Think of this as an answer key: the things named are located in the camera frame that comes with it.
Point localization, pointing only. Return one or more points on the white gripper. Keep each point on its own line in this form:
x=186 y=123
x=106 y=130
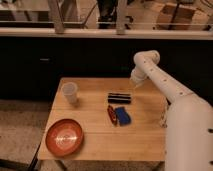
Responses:
x=137 y=77

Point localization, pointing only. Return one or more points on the black striped eraser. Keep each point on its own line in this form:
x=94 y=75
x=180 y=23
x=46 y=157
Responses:
x=119 y=98

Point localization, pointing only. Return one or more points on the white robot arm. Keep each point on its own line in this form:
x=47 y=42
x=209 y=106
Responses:
x=189 y=118

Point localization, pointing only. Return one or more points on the blue rectangular block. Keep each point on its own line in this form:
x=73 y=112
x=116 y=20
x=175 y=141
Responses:
x=123 y=116

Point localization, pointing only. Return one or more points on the red pocket tool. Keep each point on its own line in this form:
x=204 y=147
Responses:
x=112 y=115

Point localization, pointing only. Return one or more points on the clear plastic cup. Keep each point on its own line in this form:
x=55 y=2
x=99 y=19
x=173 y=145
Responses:
x=69 y=90

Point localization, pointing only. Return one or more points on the cardboard box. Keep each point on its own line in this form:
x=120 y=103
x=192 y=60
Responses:
x=175 y=17

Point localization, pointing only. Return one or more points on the orange red bowl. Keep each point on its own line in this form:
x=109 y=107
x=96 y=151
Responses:
x=64 y=137

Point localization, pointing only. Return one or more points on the black table leg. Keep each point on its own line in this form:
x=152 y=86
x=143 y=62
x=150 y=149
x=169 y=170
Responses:
x=34 y=160

